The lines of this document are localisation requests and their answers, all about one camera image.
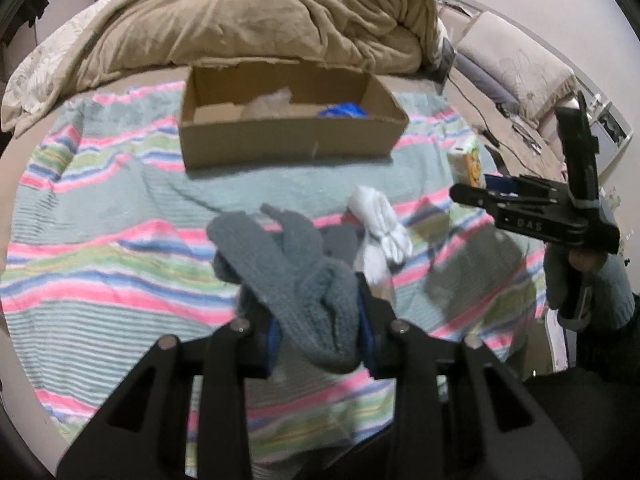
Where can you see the white socks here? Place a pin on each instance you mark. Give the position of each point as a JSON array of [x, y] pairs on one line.
[[386, 243]]

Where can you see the right hand grey glove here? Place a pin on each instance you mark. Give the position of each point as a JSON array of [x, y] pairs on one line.
[[612, 301]]

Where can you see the beige floral pillow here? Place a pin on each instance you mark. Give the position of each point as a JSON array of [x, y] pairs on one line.
[[536, 77]]

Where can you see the clear plastic bag with snack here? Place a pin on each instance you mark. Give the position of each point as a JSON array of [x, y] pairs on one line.
[[273, 105]]

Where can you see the tan fleece blanket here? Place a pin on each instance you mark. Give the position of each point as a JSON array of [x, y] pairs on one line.
[[114, 38]]

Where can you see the brown cardboard box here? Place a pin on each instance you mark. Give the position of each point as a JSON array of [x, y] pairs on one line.
[[212, 134]]

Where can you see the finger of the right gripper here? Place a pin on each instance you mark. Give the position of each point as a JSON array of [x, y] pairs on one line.
[[501, 184], [486, 198]]

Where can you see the green yellow juice carton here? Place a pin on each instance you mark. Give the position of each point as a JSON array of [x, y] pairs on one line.
[[464, 162]]

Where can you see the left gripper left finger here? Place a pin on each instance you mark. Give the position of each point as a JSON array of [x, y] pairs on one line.
[[265, 343]]

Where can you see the white bedside cabinet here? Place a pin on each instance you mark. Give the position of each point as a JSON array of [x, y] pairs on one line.
[[609, 127]]

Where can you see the blue plastic packet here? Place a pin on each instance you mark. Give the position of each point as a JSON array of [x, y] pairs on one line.
[[345, 110]]

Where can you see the grey knit gloves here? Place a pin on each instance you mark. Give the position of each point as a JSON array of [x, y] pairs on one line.
[[313, 296]]

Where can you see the striped colourful towel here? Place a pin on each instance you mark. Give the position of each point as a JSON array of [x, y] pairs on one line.
[[107, 248]]

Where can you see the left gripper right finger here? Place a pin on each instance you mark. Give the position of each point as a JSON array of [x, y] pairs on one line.
[[376, 344]]

